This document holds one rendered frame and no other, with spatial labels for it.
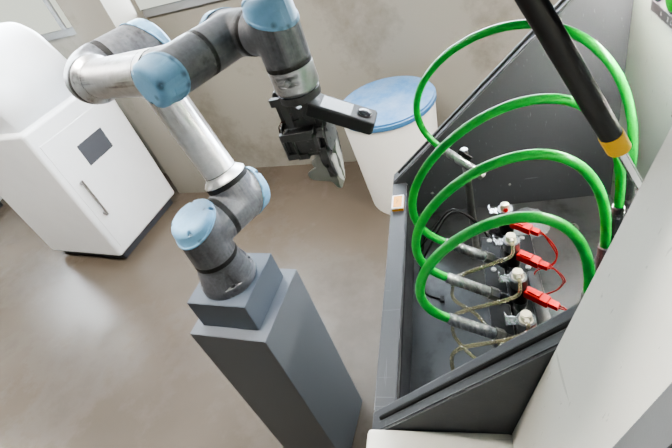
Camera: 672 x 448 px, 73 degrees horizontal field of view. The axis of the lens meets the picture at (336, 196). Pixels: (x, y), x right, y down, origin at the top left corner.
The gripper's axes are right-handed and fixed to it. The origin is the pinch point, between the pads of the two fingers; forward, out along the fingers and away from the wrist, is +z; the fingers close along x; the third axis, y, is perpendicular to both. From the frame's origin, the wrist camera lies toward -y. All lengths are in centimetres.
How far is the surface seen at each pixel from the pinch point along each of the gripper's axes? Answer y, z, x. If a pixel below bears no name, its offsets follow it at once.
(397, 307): -5.6, 26.7, 9.8
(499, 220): -25.8, -9.5, 24.4
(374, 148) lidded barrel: 21, 73, -119
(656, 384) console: -34, -15, 48
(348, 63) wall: 37, 52, -178
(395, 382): -6.0, 26.7, 25.8
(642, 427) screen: -33, -12, 49
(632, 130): -47.7, -2.6, 0.3
